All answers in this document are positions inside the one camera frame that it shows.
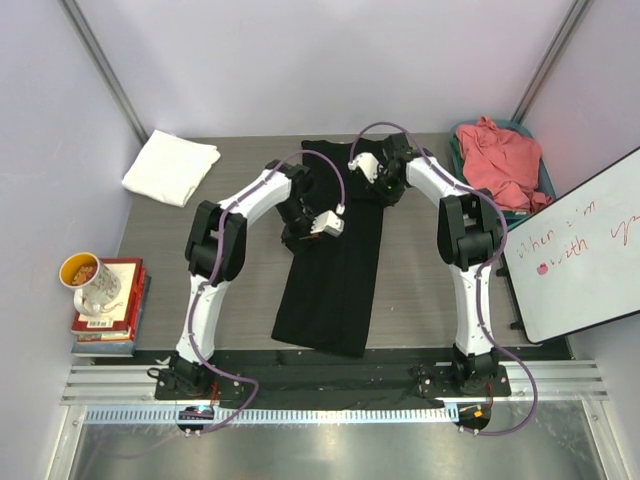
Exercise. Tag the aluminium rail frame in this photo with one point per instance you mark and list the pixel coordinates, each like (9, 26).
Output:
(542, 380)

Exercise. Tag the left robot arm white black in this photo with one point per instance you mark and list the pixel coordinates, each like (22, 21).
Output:
(216, 253)

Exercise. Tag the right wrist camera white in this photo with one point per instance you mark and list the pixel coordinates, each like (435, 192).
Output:
(367, 165)

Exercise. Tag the folded white t shirt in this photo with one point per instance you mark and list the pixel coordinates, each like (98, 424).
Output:
(169, 169)

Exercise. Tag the floral mug yellow inside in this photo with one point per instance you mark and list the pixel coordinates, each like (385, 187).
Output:
(95, 287)

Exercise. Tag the black floral t shirt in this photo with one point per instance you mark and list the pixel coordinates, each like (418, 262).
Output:
(328, 297)

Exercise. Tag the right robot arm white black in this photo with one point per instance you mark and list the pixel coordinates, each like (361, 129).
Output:
(469, 235)

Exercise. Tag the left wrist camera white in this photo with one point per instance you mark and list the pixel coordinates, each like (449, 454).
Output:
(329, 222)

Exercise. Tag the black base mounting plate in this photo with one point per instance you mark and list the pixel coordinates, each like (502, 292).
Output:
(310, 379)

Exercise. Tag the bottom book in stack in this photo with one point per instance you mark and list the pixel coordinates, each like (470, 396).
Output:
(120, 348)

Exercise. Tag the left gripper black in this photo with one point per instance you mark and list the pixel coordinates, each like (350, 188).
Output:
(291, 240)

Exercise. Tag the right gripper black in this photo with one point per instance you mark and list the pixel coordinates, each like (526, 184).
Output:
(388, 199)

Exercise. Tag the pink crumpled t shirt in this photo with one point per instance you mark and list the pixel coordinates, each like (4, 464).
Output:
(503, 162)

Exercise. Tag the red top book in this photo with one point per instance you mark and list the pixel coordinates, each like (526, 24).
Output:
(117, 323)

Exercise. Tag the white slotted cable duct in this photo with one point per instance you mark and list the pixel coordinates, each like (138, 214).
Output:
(184, 415)

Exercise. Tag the whiteboard with red writing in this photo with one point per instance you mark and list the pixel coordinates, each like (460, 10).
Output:
(575, 264)

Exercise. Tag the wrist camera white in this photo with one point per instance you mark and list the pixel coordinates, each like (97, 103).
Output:
(367, 165)
(329, 222)

